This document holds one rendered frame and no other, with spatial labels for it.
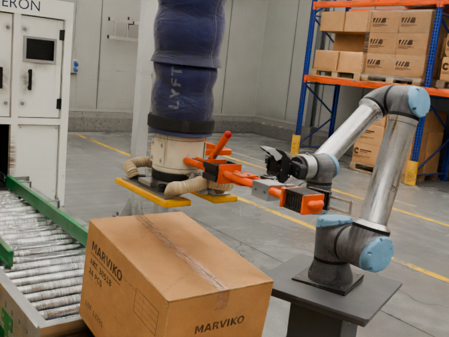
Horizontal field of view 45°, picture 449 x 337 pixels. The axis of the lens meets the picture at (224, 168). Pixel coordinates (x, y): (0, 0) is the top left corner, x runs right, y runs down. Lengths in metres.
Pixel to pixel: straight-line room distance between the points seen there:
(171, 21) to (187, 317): 0.90
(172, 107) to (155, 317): 0.65
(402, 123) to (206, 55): 0.85
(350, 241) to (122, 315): 0.91
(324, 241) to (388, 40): 7.87
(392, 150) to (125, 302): 1.14
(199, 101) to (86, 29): 9.90
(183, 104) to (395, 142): 0.88
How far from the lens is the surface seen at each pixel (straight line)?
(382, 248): 2.19
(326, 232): 2.30
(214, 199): 1.80
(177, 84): 1.76
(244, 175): 1.58
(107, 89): 11.85
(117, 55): 11.91
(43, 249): 3.13
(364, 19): 10.41
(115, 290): 1.92
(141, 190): 1.81
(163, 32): 1.77
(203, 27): 1.75
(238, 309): 1.80
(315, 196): 1.40
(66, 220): 3.37
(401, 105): 2.23
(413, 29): 9.73
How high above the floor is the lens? 1.61
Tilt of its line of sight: 11 degrees down
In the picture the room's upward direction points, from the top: 6 degrees clockwise
